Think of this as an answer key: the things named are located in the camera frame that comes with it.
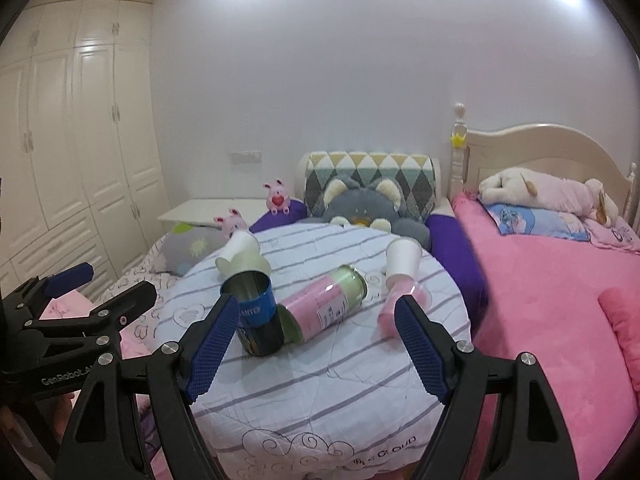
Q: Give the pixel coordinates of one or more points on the white nightstand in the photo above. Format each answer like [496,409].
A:
[210,207]

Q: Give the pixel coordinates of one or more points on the white paper cup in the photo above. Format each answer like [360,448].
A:
[240,249]
[402,260]

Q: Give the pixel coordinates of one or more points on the heart print bedsheet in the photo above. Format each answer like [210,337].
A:
[145,270]

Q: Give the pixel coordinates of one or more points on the grey flower pillow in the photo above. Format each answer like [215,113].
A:
[190,250]

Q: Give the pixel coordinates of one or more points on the blue label tin can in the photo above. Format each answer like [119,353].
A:
[255,310]

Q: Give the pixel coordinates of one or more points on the pink plastic cup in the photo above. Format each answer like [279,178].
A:
[387,312]

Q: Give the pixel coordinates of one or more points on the pink fleece cushion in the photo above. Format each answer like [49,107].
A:
[625,325]

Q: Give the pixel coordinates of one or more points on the blue cartoon pillow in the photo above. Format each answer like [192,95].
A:
[540,222]

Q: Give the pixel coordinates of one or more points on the pink label tin can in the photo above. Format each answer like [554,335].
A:
[320,305]

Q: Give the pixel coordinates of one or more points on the pink fleece blanket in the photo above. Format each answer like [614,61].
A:
[540,320]

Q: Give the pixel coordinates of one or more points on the pale green cup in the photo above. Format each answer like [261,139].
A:
[254,262]

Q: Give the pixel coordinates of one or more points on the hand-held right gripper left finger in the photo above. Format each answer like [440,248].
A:
[212,345]

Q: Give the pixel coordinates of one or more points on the grey cat plush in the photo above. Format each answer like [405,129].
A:
[360,205]

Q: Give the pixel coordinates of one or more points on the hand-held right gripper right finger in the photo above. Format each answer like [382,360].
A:
[417,345]

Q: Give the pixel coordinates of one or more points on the cream wooden headboard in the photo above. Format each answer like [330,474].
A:
[525,150]

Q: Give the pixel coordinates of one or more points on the cream wardrobe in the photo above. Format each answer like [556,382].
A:
[75,135]

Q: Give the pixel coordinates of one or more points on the white dog plush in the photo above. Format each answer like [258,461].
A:
[505,187]

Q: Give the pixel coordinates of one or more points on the white wall socket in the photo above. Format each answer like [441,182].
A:
[246,156]

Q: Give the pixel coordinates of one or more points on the triangle pattern cushion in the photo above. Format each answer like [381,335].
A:
[415,180]

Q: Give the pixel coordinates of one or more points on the pink pig plush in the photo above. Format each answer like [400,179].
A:
[277,199]
[232,222]

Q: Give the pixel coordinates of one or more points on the pink plush toy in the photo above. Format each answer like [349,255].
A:
[565,195]

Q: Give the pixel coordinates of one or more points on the yellow crown ornament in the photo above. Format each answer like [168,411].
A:
[458,139]

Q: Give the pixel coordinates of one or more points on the pink printed pillow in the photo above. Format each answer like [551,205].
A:
[620,235]

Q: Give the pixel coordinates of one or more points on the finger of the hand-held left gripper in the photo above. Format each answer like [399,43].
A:
[72,276]
[127,302]

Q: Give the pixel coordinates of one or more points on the striped white quilt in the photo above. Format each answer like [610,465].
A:
[325,385]

